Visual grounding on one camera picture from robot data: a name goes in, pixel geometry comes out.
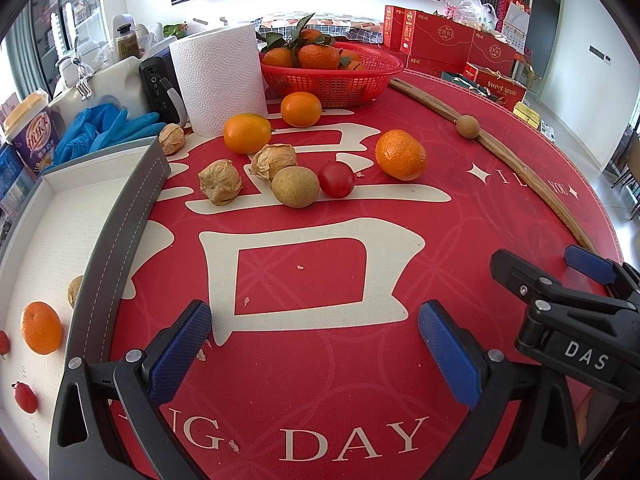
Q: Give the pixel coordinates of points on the blue rubber gloves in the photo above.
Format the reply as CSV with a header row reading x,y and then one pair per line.
x,y
100,130

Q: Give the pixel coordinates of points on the red plastic basket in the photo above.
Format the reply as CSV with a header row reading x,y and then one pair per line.
x,y
340,87

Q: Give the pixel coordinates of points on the purple drink cup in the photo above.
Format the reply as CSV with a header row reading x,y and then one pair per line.
x,y
32,132

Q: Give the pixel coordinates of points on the green gift bag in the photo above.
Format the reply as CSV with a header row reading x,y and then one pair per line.
x,y
462,81

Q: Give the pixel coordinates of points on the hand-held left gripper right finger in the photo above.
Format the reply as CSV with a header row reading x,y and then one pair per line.
x,y
445,350

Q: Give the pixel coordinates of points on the checkered cloth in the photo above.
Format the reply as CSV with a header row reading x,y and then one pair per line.
x,y
345,24

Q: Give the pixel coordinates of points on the dark bottle with black cap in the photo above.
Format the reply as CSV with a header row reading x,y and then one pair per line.
x,y
127,42

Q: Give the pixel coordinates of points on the tall red gift box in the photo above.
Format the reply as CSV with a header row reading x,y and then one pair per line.
x,y
400,27

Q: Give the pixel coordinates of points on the green potted plant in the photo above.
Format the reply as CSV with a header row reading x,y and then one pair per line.
x,y
172,30

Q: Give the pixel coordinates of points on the husked physalis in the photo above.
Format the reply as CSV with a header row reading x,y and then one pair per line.
x,y
220,181
171,138
273,161

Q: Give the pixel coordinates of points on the wall calendar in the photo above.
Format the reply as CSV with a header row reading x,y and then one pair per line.
x,y
517,22

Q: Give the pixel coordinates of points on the red cherry tomato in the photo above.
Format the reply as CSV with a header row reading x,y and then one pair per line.
x,y
336,179
25,396
3,344

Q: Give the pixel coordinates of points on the yellow carton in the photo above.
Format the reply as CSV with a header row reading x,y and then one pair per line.
x,y
529,112

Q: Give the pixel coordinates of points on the white box with grey flap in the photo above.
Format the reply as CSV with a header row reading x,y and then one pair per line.
x,y
60,225

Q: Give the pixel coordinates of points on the black electronic device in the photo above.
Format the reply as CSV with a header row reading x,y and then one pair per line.
x,y
157,85

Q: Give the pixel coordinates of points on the blue printed can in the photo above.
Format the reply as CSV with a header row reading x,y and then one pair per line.
x,y
12,185

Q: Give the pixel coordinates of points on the dark chair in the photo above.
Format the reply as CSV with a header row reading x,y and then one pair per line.
x,y
627,165

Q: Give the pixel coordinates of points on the white plastic jug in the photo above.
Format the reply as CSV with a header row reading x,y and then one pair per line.
x,y
112,87

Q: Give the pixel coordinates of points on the small white carton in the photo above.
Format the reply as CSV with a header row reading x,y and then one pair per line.
x,y
549,132

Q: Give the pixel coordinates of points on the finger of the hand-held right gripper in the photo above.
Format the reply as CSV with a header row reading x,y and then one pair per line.
x,y
515,272
590,264

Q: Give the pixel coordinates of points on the large red gift box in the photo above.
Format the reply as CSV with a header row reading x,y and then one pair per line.
x,y
445,35

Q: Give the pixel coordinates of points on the bumpy mandarin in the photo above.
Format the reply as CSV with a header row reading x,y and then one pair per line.
x,y
401,154

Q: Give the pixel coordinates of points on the heap of leafy tangerines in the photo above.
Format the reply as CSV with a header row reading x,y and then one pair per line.
x,y
317,55

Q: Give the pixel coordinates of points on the brown longan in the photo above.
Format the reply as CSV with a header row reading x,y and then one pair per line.
x,y
74,292
467,126
295,186

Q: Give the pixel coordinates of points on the glass door cabinet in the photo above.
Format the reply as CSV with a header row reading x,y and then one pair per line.
x,y
60,5

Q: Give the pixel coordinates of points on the clear plastic bag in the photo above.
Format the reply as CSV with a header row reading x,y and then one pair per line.
x,y
472,10

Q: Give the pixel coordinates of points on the white kettle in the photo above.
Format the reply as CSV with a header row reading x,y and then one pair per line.
x,y
85,52

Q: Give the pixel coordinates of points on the white paper towel roll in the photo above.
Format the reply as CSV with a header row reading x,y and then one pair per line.
x,y
220,80

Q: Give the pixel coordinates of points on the smooth orange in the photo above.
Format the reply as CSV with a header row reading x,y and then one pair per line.
x,y
41,326
300,108
247,133

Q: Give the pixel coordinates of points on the flat red gift box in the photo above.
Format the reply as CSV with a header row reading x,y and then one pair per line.
x,y
425,66

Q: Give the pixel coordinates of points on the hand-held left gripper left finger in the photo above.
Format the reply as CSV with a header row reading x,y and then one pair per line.
x,y
185,345

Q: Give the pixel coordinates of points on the red printed table mat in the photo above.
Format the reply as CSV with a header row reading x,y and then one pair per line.
x,y
325,270

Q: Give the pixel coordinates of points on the long wooden stick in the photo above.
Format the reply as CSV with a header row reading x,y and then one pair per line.
x,y
525,170

